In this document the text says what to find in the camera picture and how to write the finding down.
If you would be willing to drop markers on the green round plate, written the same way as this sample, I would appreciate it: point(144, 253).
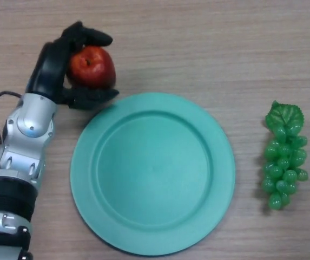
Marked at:
point(153, 174)

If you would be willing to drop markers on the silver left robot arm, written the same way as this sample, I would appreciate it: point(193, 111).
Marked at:
point(16, 151)

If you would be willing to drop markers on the red apple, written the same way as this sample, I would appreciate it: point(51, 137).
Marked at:
point(93, 67)

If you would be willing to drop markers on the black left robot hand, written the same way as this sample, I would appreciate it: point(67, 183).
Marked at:
point(49, 70)

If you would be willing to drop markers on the green plastic grape bunch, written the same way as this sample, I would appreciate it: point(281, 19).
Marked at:
point(283, 157)

